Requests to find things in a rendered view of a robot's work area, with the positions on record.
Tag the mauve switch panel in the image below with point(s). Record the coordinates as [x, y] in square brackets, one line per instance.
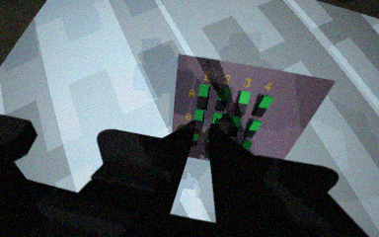
[264, 110]

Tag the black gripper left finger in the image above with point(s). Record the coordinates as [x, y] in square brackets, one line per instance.
[167, 155]

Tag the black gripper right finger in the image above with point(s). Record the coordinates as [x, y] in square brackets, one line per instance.
[236, 173]

